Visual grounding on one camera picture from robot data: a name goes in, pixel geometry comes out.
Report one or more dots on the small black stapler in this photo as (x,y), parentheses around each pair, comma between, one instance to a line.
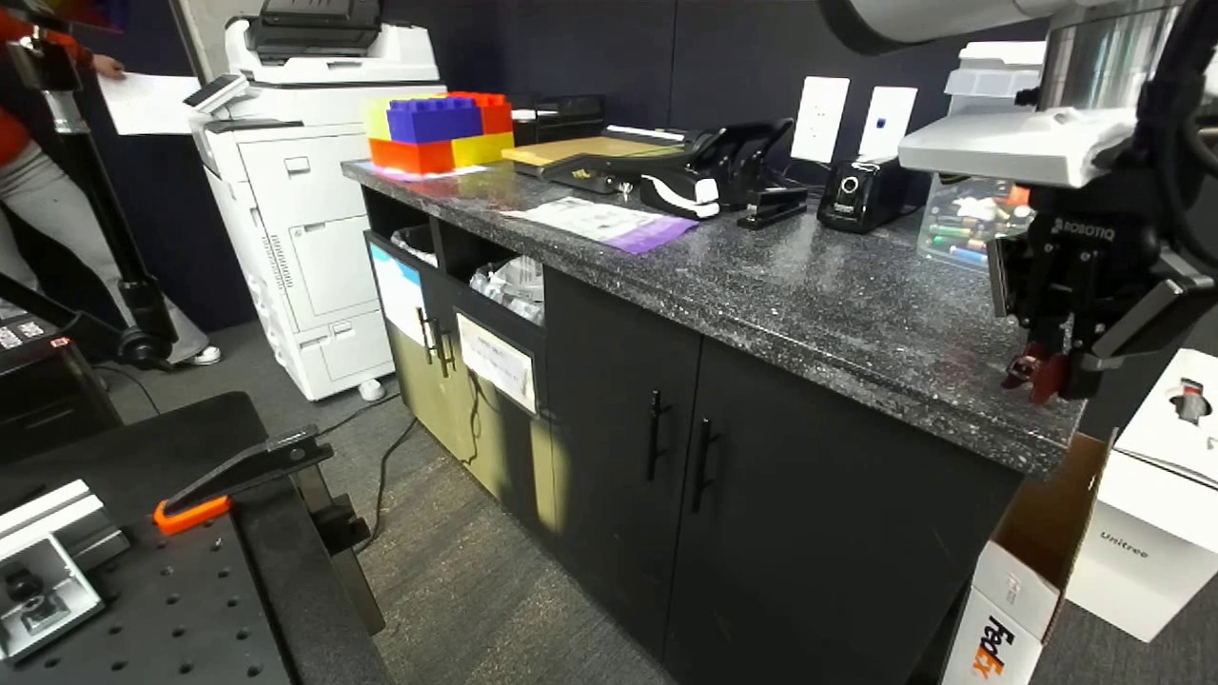
(775,205)

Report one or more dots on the clear plastic supplies container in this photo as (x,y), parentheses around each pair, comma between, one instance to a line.
(964,223)

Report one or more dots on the purple toy block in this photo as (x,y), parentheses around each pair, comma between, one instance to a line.
(432,118)

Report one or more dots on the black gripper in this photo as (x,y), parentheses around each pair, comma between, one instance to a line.
(1078,266)

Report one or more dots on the white sign card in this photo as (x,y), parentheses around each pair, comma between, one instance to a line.
(886,123)
(818,118)

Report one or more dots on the white box with penguin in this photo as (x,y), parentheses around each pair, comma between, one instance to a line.
(1143,535)

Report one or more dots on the white paper sheet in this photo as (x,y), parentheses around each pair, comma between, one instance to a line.
(145,99)

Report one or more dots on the person in white trousers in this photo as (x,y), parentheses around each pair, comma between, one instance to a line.
(38,192)

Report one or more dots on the red toy block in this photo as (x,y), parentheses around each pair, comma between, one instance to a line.
(494,111)

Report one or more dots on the black equipment case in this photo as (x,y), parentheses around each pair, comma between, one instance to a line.
(49,392)

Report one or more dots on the black electric pencil sharpener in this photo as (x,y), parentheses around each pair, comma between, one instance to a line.
(861,194)

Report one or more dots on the yellow manila folder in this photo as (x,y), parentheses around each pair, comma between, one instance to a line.
(570,154)

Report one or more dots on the blue and white label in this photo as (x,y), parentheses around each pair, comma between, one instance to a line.
(399,289)

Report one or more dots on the white printed leaflet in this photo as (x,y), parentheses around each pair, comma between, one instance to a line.
(570,217)

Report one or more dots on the bin with clear bag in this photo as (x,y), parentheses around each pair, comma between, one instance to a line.
(516,289)

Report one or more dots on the purple paper sheet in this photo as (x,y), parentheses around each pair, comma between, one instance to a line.
(658,232)

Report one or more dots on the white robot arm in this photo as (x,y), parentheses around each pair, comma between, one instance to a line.
(938,16)

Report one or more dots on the brown cardboard box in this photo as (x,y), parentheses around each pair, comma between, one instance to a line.
(1012,611)

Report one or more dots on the pale yellow toy block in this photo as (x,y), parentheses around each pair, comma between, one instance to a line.
(376,118)

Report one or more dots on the dark waste bin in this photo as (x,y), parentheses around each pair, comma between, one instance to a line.
(412,244)

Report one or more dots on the black desk telephone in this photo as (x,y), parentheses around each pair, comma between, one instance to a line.
(735,149)

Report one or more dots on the black cabinet with granite counter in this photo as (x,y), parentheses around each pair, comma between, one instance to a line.
(812,545)

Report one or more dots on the grey perforated metal board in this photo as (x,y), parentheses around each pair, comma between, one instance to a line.
(290,596)

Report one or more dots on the perforated metal breadboard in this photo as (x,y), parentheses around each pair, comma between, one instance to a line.
(164,622)

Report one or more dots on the aluminium extrusion mount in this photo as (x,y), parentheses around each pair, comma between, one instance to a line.
(44,555)

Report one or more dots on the orange toy block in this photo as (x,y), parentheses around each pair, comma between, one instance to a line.
(408,156)

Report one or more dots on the white office copier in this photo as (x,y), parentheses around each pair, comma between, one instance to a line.
(304,251)

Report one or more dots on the white paper label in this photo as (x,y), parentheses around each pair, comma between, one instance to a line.
(494,362)

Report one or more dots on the black and white stapler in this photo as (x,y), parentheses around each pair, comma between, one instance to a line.
(680,192)

